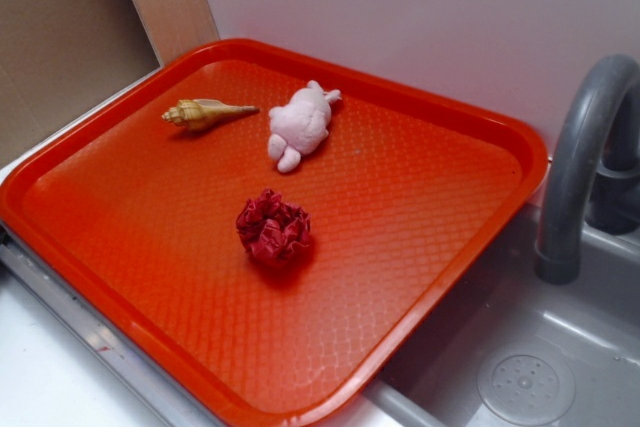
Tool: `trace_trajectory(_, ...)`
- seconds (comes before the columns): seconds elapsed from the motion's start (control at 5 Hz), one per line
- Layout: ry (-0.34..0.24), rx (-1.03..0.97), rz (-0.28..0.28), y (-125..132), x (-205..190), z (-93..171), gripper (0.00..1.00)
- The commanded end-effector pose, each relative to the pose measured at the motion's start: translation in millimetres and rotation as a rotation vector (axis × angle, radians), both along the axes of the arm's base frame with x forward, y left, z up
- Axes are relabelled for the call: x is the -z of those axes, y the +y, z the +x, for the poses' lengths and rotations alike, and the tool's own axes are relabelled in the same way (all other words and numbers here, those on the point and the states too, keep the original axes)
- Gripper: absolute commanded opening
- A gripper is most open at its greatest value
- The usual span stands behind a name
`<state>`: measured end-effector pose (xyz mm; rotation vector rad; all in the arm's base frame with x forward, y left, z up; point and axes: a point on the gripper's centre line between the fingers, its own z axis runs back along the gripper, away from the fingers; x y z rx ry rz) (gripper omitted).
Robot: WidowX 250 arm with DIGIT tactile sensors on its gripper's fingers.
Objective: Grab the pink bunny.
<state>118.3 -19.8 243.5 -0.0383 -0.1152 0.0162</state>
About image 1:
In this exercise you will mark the grey plastic faucet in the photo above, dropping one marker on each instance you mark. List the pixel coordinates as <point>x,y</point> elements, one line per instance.
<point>594,175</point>

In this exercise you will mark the grey plastic sink basin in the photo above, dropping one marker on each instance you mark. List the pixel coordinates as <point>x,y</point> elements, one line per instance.
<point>504,348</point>

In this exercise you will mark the orange plastic tray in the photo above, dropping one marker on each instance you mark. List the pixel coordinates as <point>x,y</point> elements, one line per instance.
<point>139,217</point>

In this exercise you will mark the crumpled red paper ball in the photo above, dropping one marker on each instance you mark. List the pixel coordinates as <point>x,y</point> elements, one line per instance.
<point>272,231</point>

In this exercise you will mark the brown cardboard panel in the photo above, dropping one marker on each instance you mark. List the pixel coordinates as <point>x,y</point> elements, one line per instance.
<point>61,58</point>

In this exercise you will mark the tan spiral seashell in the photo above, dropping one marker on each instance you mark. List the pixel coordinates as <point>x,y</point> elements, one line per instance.
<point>199,115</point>

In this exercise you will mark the pink plush bunny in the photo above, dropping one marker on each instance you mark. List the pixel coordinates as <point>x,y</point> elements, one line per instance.
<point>300,126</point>

